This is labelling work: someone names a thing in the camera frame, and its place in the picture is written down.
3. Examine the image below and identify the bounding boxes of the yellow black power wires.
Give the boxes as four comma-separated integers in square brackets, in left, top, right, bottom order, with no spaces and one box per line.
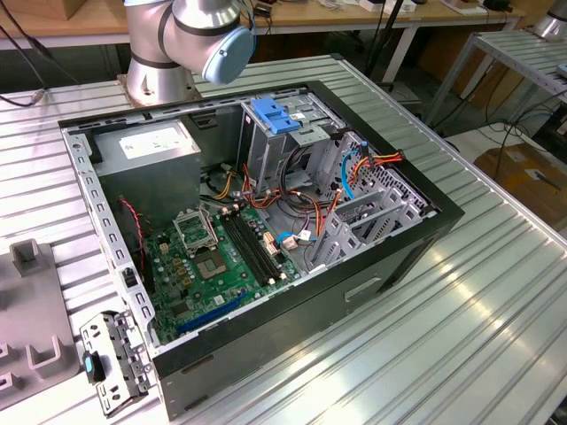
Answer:
[211,162,238,201]

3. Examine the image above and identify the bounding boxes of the green motherboard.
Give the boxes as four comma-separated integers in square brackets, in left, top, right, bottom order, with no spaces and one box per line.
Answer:
[144,205,302,346]

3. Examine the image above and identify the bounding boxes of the grey power supply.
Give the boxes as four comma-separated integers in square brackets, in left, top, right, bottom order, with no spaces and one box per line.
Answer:
[90,119,203,227]

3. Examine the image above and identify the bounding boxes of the metal disk bay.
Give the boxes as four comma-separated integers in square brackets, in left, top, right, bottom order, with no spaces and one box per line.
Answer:
[307,130,439,274]

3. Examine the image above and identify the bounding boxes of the blue data wire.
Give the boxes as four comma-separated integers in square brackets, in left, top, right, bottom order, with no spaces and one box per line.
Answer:
[274,140,371,249]

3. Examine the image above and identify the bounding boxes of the grey cable with connector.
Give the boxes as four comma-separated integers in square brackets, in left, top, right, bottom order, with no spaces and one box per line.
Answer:
[0,24,50,107]

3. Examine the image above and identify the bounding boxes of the brown cardboard box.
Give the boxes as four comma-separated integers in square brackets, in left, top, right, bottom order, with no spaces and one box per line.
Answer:
[473,143,567,227]

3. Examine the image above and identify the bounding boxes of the blue drive cage latch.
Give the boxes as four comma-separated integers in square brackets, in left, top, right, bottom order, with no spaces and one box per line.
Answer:
[250,97,302,136]

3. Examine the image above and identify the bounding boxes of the grey parts rack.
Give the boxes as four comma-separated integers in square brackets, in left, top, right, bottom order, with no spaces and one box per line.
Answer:
[0,238,81,413]

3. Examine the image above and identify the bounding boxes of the black RAM slot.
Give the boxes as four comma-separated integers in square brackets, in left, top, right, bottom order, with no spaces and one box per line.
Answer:
[226,212,272,284]
[232,211,278,282]
[237,208,284,280]
[221,214,267,287]

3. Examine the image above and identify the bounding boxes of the metal slat side table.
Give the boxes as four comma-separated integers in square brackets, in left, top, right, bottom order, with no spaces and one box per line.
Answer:
[436,28,567,129]

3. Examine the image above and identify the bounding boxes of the black PC case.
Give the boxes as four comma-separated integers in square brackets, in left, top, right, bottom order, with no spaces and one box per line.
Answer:
[57,79,466,421]

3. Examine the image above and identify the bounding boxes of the black cable bundle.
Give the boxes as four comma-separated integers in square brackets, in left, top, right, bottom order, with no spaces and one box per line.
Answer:
[278,143,320,213]

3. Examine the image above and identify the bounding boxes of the blue expansion slot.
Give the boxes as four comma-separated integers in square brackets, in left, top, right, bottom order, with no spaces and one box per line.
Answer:
[175,290,250,336]

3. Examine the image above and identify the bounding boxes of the metal socket cover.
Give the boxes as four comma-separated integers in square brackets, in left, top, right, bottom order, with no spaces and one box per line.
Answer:
[172,206,221,259]

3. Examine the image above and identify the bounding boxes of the orange red power wire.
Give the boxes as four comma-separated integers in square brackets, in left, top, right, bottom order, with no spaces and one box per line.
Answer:
[316,148,407,243]

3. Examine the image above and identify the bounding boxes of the CPU socket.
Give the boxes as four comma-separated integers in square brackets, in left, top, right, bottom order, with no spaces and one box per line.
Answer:
[194,251,232,283]

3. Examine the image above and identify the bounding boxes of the metal optical drive cage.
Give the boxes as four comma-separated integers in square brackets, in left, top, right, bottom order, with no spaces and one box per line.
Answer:
[237,90,346,187]

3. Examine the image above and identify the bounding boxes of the wooden desk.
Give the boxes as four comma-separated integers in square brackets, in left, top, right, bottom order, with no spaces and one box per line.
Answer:
[0,0,526,50]

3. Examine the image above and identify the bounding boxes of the metal slot retainer bracket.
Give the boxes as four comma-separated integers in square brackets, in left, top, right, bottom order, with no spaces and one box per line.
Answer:
[78,309,156,417]

